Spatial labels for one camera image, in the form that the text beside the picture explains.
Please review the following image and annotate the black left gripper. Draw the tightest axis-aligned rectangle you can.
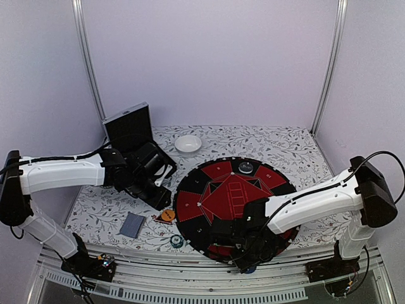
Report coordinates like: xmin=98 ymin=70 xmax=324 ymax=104
xmin=127 ymin=174 xmax=172 ymax=212

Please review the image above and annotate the black triangular all-in button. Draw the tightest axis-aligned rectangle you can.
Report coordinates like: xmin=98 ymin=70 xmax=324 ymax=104
xmin=154 ymin=214 xmax=173 ymax=225

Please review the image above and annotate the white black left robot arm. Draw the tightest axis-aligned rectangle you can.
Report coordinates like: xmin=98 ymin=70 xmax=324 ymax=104
xmin=1 ymin=142 xmax=177 ymax=275

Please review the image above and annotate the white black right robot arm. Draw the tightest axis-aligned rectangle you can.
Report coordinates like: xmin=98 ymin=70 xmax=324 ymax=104
xmin=208 ymin=156 xmax=398 ymax=276

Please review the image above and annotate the aluminium frame post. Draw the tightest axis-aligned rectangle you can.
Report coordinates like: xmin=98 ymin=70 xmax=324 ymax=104
xmin=310 ymin=0 xmax=348 ymax=137
xmin=72 ymin=0 xmax=106 ymax=121

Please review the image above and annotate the green fifty poker chip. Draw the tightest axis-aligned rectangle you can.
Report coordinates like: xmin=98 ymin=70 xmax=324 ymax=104
xmin=170 ymin=235 xmax=184 ymax=249

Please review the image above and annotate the left aluminium frame post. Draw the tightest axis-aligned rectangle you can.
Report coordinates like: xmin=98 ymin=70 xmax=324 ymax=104
xmin=72 ymin=0 xmax=106 ymax=121

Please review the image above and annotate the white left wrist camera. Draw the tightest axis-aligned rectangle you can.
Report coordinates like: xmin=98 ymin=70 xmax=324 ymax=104
xmin=153 ymin=164 xmax=177 ymax=187

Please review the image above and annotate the orange big blind button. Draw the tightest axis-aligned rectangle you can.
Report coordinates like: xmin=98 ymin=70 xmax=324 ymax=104
xmin=161 ymin=209 xmax=175 ymax=222

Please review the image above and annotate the white ceramic bowl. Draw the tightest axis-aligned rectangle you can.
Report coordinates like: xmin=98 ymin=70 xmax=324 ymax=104
xmin=174 ymin=135 xmax=202 ymax=156

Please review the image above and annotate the round red black poker mat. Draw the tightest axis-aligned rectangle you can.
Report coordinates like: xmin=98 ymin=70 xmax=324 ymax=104
xmin=173 ymin=157 xmax=298 ymax=263

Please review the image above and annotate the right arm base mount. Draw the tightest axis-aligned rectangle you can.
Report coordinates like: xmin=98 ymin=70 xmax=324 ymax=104
xmin=305 ymin=253 xmax=360 ymax=298

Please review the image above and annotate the blue small blind button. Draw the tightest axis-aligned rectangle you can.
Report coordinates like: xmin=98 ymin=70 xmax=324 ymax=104
xmin=244 ymin=266 xmax=256 ymax=274

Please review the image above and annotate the right aluminium frame post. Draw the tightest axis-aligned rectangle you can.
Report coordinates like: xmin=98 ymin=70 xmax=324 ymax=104
xmin=310 ymin=0 xmax=348 ymax=137

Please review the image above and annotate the black dealer button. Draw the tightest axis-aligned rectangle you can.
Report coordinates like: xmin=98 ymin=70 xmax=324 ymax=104
xmin=238 ymin=161 xmax=254 ymax=174

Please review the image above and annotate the aluminium poker chip case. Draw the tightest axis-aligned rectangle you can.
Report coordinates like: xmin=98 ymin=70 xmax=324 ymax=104
xmin=103 ymin=102 xmax=177 ymax=167

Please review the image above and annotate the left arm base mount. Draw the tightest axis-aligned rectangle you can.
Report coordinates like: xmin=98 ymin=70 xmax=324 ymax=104
xmin=61 ymin=233 xmax=116 ymax=282

